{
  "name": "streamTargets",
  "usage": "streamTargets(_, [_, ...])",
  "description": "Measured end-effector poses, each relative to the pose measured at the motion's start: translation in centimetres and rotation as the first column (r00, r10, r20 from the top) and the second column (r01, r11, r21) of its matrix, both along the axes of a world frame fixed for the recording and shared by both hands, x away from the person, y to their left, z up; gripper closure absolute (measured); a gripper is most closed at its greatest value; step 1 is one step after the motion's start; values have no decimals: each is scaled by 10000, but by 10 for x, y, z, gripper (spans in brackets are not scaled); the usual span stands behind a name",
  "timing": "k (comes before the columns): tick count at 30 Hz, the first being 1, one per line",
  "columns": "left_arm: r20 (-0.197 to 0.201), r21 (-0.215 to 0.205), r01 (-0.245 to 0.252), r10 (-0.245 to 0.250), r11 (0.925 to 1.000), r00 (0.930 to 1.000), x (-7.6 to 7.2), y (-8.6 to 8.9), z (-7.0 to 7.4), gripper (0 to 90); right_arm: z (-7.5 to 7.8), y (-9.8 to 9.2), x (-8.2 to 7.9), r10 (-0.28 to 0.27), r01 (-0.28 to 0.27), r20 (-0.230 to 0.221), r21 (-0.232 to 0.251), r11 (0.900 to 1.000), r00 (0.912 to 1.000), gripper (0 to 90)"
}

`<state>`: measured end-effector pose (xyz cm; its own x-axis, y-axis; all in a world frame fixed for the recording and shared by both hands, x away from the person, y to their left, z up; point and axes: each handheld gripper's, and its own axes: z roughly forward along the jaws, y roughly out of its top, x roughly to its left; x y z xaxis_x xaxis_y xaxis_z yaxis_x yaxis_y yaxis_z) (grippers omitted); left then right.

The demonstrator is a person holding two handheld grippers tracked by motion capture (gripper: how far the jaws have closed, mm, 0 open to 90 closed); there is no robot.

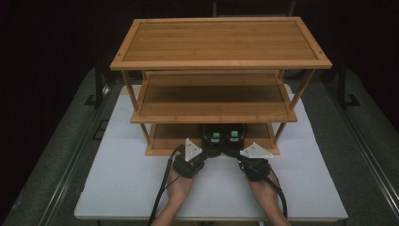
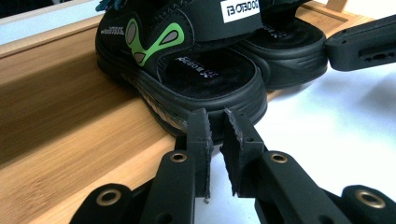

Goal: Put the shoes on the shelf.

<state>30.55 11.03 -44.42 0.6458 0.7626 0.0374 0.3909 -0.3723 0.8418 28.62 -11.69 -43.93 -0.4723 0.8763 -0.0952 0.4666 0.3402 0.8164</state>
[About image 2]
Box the black sandal with green marking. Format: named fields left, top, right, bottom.
left=230, top=0, right=330, bottom=91
left=94, top=0, right=269, bottom=138

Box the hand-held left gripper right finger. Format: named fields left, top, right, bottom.
left=219, top=107, right=266, bottom=199

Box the three-tier wooden shoe rack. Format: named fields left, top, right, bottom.
left=0, top=0, right=376, bottom=224

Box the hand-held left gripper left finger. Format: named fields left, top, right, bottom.
left=186, top=107, right=215, bottom=200

